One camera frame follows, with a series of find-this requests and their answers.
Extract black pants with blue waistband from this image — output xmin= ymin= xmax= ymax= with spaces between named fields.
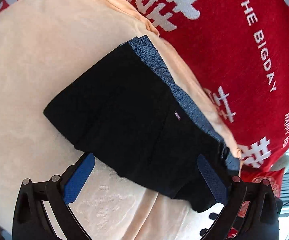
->
xmin=44 ymin=36 xmax=239 ymax=212

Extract red cushion with gold embroidery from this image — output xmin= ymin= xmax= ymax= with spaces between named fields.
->
xmin=227 ymin=171 xmax=283 ymax=239

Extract red blanket with white lettering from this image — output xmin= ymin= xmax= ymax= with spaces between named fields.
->
xmin=0 ymin=0 xmax=289 ymax=172

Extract peach towel cloth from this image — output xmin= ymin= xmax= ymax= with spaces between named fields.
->
xmin=0 ymin=0 xmax=238 ymax=239

